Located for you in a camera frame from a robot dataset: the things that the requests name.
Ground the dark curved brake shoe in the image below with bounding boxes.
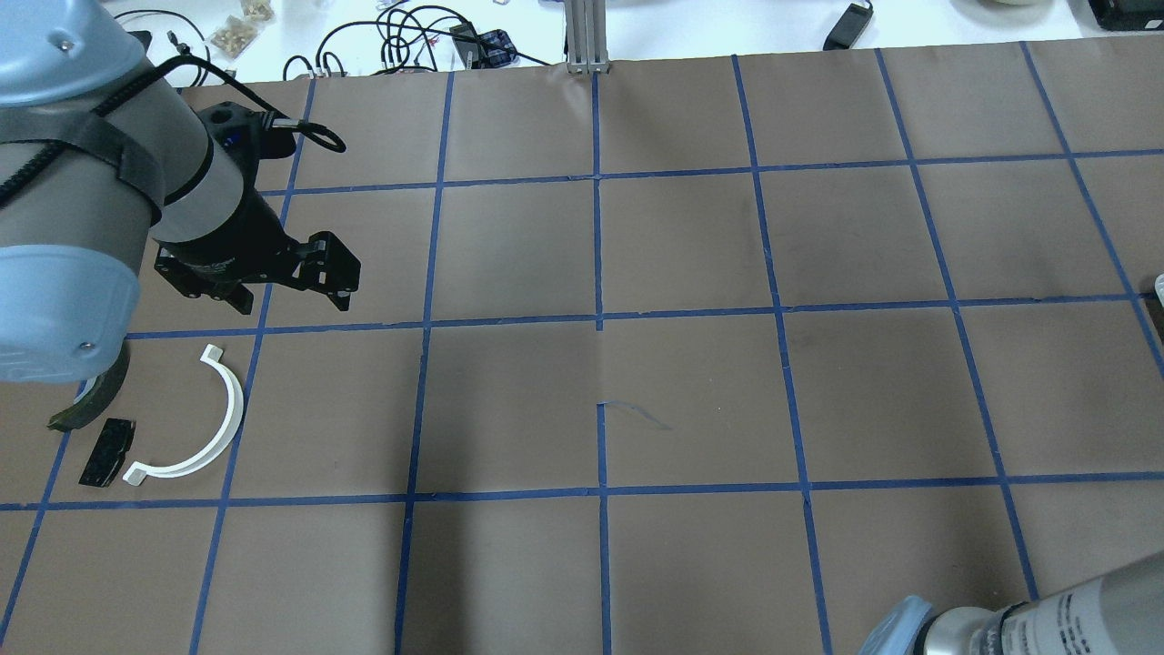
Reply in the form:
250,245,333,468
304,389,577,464
47,341,132,434

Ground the black power adapter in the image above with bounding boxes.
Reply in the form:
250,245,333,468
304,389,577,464
822,1,874,51

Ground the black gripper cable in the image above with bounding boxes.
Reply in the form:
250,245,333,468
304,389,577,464
100,54,347,154

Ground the small black brake pad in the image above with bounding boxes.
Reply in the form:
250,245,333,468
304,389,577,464
78,418,135,487

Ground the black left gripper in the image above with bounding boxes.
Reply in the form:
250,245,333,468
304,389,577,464
152,101,361,316

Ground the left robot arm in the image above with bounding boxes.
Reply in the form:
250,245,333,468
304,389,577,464
1,1,361,383

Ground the aluminium frame post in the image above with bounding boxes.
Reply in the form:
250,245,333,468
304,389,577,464
562,0,610,74

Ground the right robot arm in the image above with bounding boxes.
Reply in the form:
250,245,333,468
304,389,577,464
859,551,1163,654

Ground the white curved plastic part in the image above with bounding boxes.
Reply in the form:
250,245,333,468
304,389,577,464
122,343,246,487

